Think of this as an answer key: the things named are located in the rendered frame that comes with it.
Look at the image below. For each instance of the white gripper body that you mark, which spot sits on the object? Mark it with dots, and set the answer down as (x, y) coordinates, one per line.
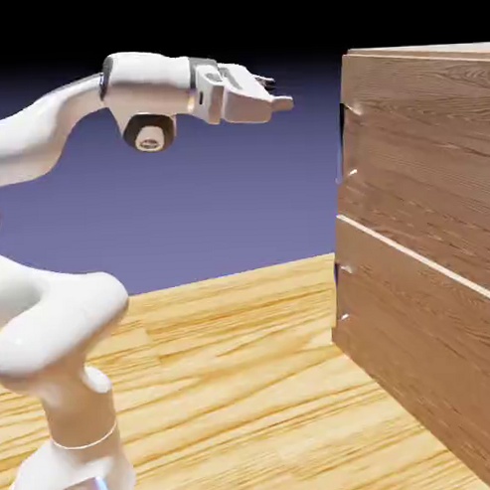
(244, 102)

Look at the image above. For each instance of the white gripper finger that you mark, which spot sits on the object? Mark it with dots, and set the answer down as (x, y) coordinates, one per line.
(282, 103)
(266, 82)

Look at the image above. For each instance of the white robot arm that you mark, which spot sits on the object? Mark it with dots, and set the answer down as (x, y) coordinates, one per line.
(38, 133)

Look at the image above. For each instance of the tall wooden cabinet door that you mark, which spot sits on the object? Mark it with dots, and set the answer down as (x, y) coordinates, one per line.
(424, 151)

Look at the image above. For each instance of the light wooden cabinet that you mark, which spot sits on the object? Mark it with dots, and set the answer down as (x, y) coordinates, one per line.
(427, 222)

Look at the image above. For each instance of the short wooden cabinet door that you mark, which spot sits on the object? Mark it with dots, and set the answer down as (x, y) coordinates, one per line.
(423, 342)

